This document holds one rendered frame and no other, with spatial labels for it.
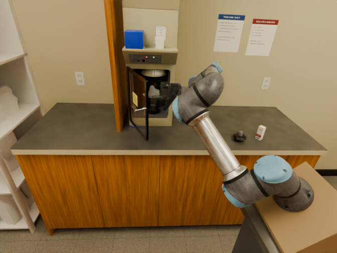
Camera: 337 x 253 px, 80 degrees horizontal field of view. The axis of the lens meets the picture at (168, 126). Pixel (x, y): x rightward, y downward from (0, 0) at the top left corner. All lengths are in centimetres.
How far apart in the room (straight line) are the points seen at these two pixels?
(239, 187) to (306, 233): 28
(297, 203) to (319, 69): 159
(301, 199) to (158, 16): 114
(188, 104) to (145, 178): 80
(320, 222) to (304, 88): 157
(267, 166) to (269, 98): 140
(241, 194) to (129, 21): 108
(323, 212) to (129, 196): 118
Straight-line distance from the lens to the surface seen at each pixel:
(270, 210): 104
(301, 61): 221
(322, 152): 172
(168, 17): 133
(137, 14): 133
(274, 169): 83
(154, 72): 140
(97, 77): 191
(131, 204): 171
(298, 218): 99
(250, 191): 86
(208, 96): 83
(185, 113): 85
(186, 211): 179
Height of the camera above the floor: 172
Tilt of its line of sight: 30 degrees down
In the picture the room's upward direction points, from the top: 3 degrees clockwise
